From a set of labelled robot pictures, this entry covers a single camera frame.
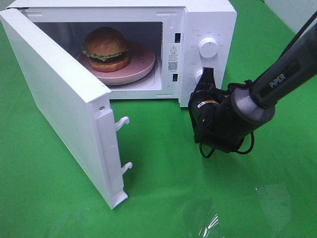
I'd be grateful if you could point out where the pink round plate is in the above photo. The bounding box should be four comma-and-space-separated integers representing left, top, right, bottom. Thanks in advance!
77, 41, 156, 86

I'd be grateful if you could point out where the white microwave knob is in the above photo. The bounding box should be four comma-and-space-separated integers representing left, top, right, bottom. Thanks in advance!
199, 37, 218, 59
195, 69, 203, 85

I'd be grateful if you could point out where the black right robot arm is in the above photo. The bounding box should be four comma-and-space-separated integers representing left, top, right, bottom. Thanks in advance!
188, 15, 317, 153

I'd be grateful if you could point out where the burger with lettuce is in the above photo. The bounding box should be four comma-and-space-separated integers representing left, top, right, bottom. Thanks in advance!
82, 27, 129, 72

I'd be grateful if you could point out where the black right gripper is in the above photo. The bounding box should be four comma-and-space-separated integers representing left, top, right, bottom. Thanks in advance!
187, 66, 230, 129

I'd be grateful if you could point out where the white microwave door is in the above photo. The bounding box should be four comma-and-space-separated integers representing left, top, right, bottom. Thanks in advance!
0, 8, 132, 208

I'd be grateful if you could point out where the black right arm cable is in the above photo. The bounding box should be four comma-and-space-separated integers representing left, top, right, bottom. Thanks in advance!
198, 9, 317, 159

